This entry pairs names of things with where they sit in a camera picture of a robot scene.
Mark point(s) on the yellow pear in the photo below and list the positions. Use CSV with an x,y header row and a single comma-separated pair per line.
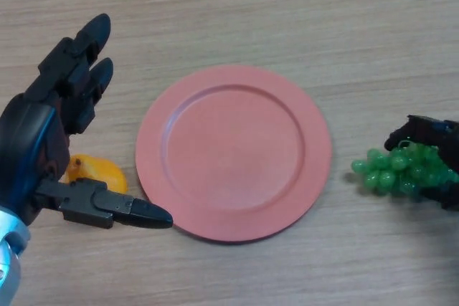
x,y
97,170

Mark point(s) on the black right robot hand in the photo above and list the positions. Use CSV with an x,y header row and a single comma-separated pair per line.
x,y
423,130

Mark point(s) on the pink round plate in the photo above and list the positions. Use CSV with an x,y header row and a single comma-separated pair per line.
x,y
233,155

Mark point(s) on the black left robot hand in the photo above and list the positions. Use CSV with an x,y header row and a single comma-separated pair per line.
x,y
32,144

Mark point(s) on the green grape bunch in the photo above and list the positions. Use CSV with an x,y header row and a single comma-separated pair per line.
x,y
380,177

